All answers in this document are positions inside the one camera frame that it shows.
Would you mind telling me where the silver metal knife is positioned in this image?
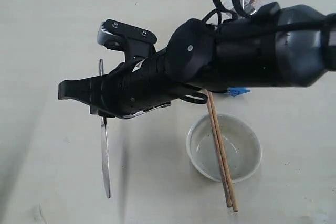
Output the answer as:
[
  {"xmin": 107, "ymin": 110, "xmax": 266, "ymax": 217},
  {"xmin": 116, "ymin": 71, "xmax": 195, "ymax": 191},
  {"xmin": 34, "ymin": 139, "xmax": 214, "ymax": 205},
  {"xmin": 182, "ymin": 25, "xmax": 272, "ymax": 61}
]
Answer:
[{"xmin": 98, "ymin": 58, "xmax": 111, "ymax": 199}]

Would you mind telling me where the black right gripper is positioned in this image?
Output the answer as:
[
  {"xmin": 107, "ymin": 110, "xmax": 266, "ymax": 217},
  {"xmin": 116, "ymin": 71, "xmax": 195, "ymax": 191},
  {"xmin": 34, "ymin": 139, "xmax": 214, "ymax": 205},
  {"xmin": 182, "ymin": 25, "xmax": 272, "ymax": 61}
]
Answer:
[{"xmin": 58, "ymin": 54, "xmax": 192, "ymax": 118}]

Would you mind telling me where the white ceramic bowl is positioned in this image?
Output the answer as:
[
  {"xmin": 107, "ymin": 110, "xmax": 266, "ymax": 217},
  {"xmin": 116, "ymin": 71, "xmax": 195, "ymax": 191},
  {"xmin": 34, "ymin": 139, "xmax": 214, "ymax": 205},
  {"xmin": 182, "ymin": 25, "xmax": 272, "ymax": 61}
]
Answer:
[{"xmin": 186, "ymin": 114, "xmax": 262, "ymax": 183}]

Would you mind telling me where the white perforated plastic basket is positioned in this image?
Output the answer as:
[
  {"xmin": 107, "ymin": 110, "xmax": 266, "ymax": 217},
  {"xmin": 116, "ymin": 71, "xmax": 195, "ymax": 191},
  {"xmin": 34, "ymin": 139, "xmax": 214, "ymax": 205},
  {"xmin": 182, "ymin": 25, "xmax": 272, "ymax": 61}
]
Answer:
[{"xmin": 238, "ymin": 0, "xmax": 274, "ymax": 15}]

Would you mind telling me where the blue chips snack bag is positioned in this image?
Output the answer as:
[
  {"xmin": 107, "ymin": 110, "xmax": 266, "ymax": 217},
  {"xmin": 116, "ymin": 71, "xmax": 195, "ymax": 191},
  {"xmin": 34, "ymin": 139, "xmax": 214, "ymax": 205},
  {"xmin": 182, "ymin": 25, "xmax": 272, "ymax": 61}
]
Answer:
[{"xmin": 226, "ymin": 88, "xmax": 250, "ymax": 97}]

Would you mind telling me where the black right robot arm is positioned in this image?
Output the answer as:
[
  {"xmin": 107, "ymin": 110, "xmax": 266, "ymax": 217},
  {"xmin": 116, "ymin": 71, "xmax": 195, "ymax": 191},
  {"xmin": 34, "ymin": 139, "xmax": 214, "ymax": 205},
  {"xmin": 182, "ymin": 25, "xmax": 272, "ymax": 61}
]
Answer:
[{"xmin": 58, "ymin": 2, "xmax": 335, "ymax": 119}]

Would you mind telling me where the wooden chopstick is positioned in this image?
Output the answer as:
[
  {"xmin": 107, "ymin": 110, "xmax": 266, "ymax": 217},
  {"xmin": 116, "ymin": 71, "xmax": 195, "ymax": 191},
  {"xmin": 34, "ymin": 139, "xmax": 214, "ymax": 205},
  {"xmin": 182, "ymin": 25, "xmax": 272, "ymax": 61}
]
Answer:
[
  {"xmin": 212, "ymin": 95, "xmax": 238, "ymax": 212},
  {"xmin": 205, "ymin": 90, "xmax": 232, "ymax": 208}
]

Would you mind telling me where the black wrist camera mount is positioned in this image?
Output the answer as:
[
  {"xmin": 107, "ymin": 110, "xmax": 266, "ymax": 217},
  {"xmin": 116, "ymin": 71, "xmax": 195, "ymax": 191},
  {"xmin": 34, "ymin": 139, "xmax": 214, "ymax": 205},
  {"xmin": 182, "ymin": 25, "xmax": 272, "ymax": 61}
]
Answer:
[{"xmin": 97, "ymin": 19, "xmax": 157, "ymax": 62}]

